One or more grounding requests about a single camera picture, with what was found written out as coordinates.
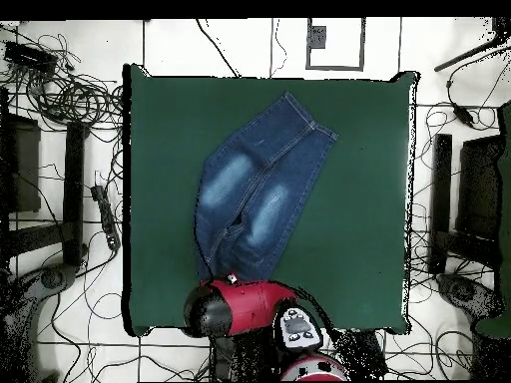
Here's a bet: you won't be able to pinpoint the black oblong box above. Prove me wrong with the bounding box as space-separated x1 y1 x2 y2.
346 329 389 379

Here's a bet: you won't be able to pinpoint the black electronics box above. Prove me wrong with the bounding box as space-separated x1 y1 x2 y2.
3 40 60 75

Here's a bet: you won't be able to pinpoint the dark flat panel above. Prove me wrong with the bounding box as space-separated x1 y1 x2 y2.
455 134 505 240
0 112 42 213

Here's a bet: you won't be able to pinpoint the grey square floor frame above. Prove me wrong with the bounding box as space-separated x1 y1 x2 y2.
305 17 366 72

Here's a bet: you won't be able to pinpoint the blue denim jeans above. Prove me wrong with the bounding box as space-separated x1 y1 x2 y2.
193 90 339 282

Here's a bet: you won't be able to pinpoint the black power adapter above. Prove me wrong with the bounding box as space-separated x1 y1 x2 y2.
451 103 475 128

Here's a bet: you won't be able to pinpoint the black metal stand frame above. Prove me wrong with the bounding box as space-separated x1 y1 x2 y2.
0 119 91 268
427 133 500 276

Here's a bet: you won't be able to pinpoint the tangled black cable bundle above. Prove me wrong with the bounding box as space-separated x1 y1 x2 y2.
0 31 125 135

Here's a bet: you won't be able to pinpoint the small grey square tag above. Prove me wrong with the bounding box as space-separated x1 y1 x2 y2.
305 24 327 50

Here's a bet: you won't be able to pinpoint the black power strip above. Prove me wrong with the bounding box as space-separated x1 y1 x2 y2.
90 184 122 251

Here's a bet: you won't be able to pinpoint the dark green table cloth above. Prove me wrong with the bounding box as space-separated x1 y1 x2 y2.
122 63 418 336

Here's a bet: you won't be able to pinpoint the black tripod rod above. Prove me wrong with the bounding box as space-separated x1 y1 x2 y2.
433 17 511 73

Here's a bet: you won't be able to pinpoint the green cloth sheet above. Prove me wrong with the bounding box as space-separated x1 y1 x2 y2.
474 101 511 340

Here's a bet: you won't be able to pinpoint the grey wheeled chair base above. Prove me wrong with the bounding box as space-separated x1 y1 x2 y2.
434 272 504 320
0 264 79 382

